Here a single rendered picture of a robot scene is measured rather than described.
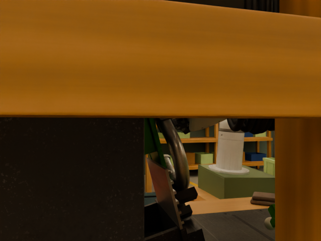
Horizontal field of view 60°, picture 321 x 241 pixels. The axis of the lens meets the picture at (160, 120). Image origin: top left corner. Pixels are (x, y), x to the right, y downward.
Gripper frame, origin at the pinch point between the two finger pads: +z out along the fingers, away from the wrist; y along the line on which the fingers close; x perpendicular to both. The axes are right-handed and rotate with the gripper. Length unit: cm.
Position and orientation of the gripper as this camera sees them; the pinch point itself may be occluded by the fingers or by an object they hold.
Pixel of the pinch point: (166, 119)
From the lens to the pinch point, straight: 63.1
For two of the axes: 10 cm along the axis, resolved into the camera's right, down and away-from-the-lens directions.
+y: -0.1, -6.9, -7.3
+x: 3.5, 6.8, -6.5
